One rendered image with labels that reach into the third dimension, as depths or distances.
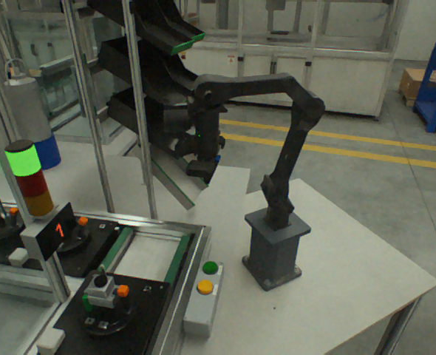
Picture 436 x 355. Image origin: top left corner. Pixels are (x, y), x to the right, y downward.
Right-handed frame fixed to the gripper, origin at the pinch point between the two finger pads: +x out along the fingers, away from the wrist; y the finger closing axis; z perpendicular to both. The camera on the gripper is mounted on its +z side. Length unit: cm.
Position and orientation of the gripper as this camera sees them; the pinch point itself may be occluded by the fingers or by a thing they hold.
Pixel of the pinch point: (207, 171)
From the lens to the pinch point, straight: 83.6
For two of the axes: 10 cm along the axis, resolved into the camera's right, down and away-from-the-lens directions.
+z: -9.8, -1.1, 1.7
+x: -0.1, 8.5, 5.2
